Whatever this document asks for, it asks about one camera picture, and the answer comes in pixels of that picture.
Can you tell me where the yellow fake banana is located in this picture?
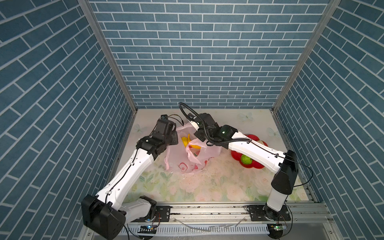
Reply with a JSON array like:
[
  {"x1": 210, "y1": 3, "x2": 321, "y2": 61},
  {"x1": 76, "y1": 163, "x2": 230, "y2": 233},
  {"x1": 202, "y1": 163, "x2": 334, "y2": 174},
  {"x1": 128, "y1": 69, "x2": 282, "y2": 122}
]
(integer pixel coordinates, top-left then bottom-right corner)
[{"x1": 180, "y1": 134, "x2": 202, "y2": 150}]

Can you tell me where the pink plastic bag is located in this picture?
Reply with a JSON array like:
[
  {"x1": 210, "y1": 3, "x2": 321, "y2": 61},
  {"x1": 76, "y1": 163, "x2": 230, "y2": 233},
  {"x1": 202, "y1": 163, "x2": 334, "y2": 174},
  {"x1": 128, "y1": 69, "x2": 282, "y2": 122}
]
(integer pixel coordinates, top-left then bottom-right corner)
[{"x1": 165, "y1": 123, "x2": 222, "y2": 174}]

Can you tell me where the red flower-shaped plate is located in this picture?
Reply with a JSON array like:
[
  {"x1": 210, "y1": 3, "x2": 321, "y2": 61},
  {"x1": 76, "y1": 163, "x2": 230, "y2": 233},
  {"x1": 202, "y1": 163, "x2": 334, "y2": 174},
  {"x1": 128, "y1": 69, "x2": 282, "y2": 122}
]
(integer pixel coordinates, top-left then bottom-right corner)
[{"x1": 230, "y1": 134, "x2": 269, "y2": 170}]

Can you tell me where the green fake kiwi half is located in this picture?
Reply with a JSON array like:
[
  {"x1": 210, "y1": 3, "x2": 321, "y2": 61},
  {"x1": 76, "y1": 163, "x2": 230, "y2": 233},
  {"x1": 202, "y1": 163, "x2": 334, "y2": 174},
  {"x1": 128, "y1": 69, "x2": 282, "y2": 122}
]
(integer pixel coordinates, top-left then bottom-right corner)
[{"x1": 240, "y1": 155, "x2": 253, "y2": 166}]

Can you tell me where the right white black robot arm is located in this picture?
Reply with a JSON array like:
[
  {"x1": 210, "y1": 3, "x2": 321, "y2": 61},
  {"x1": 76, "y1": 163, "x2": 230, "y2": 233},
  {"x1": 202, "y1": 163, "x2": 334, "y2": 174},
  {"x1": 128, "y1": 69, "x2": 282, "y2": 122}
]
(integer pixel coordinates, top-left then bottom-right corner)
[{"x1": 187, "y1": 113, "x2": 299, "y2": 220}]

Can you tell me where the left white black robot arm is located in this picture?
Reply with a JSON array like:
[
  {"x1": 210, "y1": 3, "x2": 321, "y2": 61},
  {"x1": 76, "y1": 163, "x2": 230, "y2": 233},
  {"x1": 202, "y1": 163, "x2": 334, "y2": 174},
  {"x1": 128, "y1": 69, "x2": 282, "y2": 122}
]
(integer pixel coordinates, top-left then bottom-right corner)
[{"x1": 81, "y1": 115, "x2": 178, "y2": 240}]

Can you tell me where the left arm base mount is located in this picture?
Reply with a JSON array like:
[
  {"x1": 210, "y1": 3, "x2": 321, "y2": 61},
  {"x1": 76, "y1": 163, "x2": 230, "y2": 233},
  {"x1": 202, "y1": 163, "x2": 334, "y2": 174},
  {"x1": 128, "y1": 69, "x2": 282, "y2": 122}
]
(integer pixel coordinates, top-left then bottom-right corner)
[{"x1": 137, "y1": 206, "x2": 171, "y2": 223}]

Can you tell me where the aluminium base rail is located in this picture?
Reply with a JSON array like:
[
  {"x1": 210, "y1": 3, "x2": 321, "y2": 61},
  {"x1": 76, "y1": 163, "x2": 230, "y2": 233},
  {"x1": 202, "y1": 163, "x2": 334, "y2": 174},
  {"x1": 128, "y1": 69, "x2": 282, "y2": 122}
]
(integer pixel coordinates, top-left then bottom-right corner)
[{"x1": 86, "y1": 201, "x2": 334, "y2": 226}]

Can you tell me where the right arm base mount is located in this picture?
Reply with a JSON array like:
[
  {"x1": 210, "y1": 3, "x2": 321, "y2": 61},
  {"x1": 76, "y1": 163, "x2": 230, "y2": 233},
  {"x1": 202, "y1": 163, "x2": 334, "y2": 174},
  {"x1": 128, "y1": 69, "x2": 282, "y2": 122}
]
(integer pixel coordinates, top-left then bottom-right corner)
[{"x1": 246, "y1": 205, "x2": 292, "y2": 222}]

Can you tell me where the white slotted cable duct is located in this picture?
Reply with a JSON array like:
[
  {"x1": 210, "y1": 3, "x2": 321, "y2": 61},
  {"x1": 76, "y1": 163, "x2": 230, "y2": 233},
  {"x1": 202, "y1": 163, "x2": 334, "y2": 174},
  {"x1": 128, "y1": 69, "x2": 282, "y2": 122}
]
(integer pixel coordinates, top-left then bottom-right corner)
[{"x1": 129, "y1": 224, "x2": 270, "y2": 237}]

